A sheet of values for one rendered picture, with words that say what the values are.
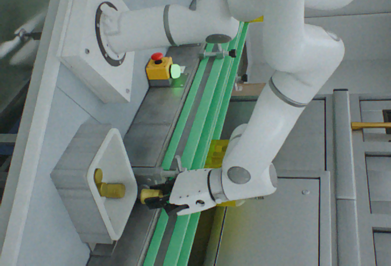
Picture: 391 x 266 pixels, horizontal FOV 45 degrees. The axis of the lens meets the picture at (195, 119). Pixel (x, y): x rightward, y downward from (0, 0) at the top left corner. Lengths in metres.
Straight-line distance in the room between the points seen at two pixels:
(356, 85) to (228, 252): 6.12
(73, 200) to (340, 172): 0.86
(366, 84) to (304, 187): 5.89
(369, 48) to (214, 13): 6.86
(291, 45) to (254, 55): 7.15
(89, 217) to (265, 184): 0.40
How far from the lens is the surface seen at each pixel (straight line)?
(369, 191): 1.57
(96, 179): 1.09
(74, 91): 1.13
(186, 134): 1.35
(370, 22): 7.65
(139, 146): 1.32
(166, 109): 1.43
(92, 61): 1.08
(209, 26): 1.04
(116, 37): 1.13
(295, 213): 1.45
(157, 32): 1.09
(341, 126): 1.75
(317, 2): 0.84
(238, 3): 0.98
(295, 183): 1.53
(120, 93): 1.19
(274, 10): 0.80
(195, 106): 1.45
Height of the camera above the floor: 1.30
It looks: 15 degrees down
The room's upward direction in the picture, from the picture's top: 90 degrees clockwise
